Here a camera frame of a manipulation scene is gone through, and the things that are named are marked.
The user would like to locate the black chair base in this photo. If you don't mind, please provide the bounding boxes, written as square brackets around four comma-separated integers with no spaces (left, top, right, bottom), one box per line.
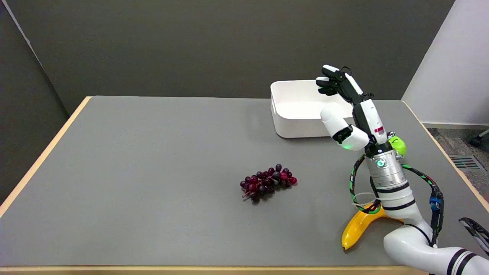
[469,129,489,147]

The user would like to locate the black floor vent grille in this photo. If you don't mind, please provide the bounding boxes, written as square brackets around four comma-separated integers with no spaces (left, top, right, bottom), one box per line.
[449,155,483,170]

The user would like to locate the white plastic bin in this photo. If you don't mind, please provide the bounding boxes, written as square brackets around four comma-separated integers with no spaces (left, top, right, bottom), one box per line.
[270,79,366,139]

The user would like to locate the yellow banana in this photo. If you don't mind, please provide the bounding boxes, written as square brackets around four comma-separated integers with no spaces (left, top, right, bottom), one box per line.
[341,202,405,251]

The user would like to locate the black green braided cable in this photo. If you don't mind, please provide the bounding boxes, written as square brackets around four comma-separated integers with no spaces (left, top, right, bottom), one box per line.
[349,153,445,247]

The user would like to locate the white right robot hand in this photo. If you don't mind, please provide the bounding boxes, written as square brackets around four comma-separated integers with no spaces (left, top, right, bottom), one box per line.
[316,65,388,151]

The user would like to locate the green apple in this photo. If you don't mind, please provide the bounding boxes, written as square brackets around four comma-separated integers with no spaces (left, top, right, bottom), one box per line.
[388,136,407,156]

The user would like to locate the dark red grape bunch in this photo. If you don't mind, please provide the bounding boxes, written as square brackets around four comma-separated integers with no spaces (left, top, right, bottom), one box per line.
[240,164,298,203]

